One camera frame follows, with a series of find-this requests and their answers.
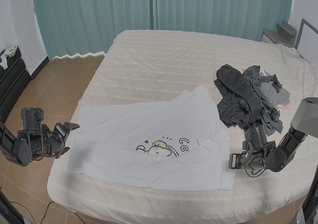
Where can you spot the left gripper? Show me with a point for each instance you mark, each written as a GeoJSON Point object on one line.
{"type": "Point", "coordinates": [56, 138]}

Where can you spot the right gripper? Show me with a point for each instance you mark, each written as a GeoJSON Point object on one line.
{"type": "Point", "coordinates": [241, 161]}

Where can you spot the white printed T-shirt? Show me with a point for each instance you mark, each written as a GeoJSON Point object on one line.
{"type": "Point", "coordinates": [119, 123]}

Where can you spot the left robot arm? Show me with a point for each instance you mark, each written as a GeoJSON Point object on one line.
{"type": "Point", "coordinates": [23, 151]}

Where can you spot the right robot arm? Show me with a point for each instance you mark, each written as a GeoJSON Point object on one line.
{"type": "Point", "coordinates": [304, 116]}

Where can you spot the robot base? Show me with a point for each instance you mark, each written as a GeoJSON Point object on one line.
{"type": "Point", "coordinates": [300, 218]}

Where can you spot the pile of clothes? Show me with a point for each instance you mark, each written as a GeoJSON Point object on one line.
{"type": "Point", "coordinates": [236, 94]}

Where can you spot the bed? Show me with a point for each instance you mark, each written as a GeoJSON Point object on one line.
{"type": "Point", "coordinates": [161, 64]}

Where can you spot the black chest of drawers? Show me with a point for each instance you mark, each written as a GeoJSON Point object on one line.
{"type": "Point", "coordinates": [12, 79]}

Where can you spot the small heap of cloths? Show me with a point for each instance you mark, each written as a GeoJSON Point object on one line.
{"type": "Point", "coordinates": [10, 51]}

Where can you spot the grey bedside table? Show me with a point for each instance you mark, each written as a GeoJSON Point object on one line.
{"type": "Point", "coordinates": [278, 34]}

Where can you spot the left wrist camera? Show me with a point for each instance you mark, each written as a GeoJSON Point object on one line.
{"type": "Point", "coordinates": [45, 130]}

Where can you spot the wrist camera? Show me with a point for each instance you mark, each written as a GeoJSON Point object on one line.
{"type": "Point", "coordinates": [246, 143]}
{"type": "Point", "coordinates": [45, 130]}

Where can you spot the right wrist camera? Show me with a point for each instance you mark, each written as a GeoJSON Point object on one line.
{"type": "Point", "coordinates": [246, 143]}

